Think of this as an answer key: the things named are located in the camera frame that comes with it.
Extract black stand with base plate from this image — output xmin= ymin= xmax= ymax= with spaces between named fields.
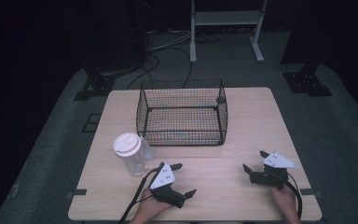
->
xmin=280 ymin=0 xmax=334 ymax=98
xmin=73 ymin=66 xmax=117 ymax=102

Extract black floor tape square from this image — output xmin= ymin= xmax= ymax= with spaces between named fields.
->
xmin=81 ymin=113 xmax=103 ymax=133

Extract black floor cables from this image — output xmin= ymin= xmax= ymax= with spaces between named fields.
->
xmin=125 ymin=29 xmax=227 ymax=91

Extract person's left hand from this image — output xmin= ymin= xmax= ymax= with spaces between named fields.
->
xmin=130 ymin=187 xmax=172 ymax=224

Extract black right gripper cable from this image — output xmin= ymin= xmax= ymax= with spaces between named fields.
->
xmin=284 ymin=172 xmax=304 ymax=220

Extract clear plastic pitcher white lid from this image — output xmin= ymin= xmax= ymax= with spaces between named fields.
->
xmin=113 ymin=132 xmax=154 ymax=178

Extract white metal stand frame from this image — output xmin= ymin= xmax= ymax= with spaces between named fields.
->
xmin=189 ymin=0 xmax=269 ymax=64

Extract person's right hand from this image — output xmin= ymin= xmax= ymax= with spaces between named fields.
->
xmin=271 ymin=183 xmax=301 ymax=224

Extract black wire mesh basket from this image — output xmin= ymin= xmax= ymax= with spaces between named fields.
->
xmin=135 ymin=79 xmax=229 ymax=147

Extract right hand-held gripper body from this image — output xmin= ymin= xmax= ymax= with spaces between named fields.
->
xmin=249 ymin=151 xmax=299 ymax=190

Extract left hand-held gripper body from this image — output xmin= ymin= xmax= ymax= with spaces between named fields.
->
xmin=148 ymin=161 xmax=187 ymax=209

